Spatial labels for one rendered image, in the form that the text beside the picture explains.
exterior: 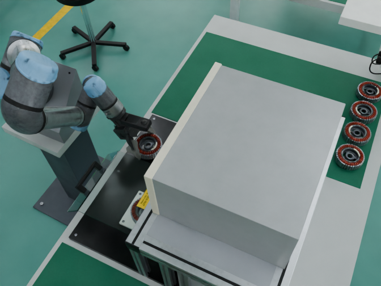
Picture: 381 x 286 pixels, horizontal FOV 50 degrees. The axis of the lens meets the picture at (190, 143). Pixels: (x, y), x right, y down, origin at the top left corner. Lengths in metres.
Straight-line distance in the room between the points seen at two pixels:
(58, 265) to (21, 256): 0.95
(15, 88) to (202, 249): 0.68
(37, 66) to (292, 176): 0.75
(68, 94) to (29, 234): 1.06
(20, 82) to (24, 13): 2.74
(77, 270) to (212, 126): 0.77
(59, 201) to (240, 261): 1.64
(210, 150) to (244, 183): 0.12
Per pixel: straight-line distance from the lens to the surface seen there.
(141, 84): 3.03
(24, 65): 1.23
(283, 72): 2.04
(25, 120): 1.26
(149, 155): 1.60
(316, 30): 3.53
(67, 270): 1.57
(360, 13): 1.69
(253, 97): 1.15
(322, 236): 1.60
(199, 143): 1.04
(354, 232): 1.64
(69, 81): 1.76
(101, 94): 1.49
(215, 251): 1.13
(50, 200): 2.59
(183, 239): 1.14
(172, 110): 1.86
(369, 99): 1.99
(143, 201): 1.25
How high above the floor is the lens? 2.17
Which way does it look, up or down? 55 degrees down
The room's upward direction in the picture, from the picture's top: 3 degrees counter-clockwise
